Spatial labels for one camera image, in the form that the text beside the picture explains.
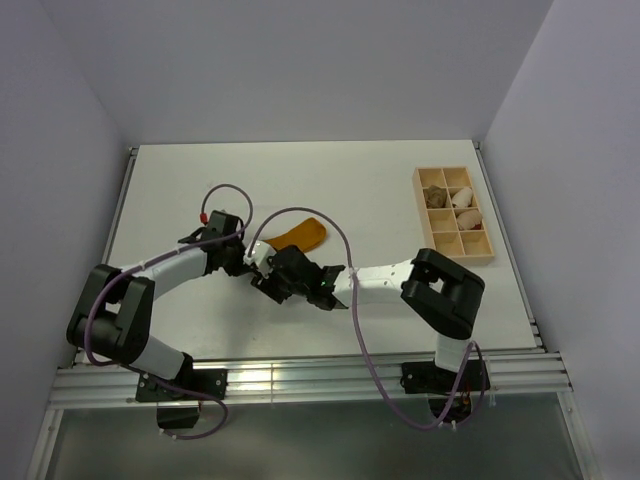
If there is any mustard striped sock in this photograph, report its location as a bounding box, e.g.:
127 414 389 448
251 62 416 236
264 217 327 253

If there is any brown sock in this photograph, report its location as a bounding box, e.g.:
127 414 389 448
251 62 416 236
424 185 447 209

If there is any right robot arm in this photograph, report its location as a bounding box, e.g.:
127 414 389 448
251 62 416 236
243 242 485 390

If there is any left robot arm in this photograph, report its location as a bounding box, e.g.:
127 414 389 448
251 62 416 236
66 210 250 399

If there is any lower rolled cream sock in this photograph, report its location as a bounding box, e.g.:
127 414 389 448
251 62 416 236
456 210 483 231

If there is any rolled cream sock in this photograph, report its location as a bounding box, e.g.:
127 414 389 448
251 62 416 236
456 210 483 231
450 187 473 209

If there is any upper rolled cream sock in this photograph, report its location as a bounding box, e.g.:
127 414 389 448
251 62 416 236
450 187 473 209

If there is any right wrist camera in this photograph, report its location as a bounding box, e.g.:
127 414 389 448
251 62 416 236
243 241 276 278

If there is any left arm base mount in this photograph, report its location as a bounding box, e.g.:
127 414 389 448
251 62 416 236
135 368 229 439

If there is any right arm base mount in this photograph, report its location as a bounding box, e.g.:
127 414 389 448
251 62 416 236
400 360 491 425

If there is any aluminium frame rail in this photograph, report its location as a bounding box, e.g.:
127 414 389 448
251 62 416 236
47 351 572 410

